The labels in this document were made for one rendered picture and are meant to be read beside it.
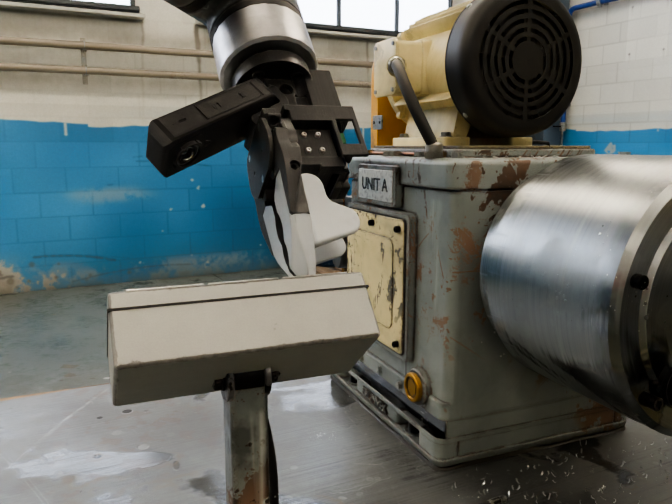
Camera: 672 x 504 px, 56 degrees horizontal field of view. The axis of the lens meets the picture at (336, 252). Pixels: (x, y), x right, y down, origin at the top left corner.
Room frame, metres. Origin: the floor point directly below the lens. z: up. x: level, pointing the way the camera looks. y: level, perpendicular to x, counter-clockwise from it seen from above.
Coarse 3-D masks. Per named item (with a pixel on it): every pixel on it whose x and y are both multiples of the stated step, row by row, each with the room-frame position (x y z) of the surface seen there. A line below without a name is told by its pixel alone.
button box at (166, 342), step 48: (144, 288) 0.38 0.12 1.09; (192, 288) 0.39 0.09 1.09; (240, 288) 0.40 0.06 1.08; (288, 288) 0.41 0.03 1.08; (336, 288) 0.42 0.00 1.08; (144, 336) 0.36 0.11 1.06; (192, 336) 0.37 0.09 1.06; (240, 336) 0.38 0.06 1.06; (288, 336) 0.38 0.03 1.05; (336, 336) 0.39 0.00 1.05; (144, 384) 0.37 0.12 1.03; (192, 384) 0.39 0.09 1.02
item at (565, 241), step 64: (512, 192) 0.68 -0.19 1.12; (576, 192) 0.58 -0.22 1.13; (640, 192) 0.52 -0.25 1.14; (512, 256) 0.60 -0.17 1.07; (576, 256) 0.53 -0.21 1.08; (640, 256) 0.49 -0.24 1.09; (512, 320) 0.60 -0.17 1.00; (576, 320) 0.52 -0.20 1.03; (640, 320) 0.49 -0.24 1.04; (576, 384) 0.56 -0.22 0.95; (640, 384) 0.49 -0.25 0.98
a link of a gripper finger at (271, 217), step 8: (272, 208) 0.50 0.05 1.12; (264, 216) 0.52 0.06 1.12; (272, 216) 0.50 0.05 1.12; (272, 224) 0.50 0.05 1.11; (280, 224) 0.49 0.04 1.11; (272, 232) 0.50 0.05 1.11; (280, 232) 0.49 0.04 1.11; (272, 240) 0.50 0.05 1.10; (280, 240) 0.48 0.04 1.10; (336, 240) 0.51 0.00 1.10; (272, 248) 0.50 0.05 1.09; (280, 248) 0.48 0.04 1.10; (320, 248) 0.50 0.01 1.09; (328, 248) 0.50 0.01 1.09; (336, 248) 0.51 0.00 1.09; (344, 248) 0.51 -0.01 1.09; (280, 256) 0.48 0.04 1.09; (320, 256) 0.49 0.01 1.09; (328, 256) 0.50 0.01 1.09; (336, 256) 0.50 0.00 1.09; (280, 264) 0.48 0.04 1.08; (288, 264) 0.47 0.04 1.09; (288, 272) 0.46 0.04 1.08
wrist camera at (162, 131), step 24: (216, 96) 0.52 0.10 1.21; (240, 96) 0.53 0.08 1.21; (264, 96) 0.53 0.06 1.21; (168, 120) 0.48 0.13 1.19; (192, 120) 0.49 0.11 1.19; (216, 120) 0.50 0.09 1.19; (240, 120) 0.53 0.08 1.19; (168, 144) 0.47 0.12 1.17; (192, 144) 0.49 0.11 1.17; (216, 144) 0.52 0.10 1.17; (168, 168) 0.49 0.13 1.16
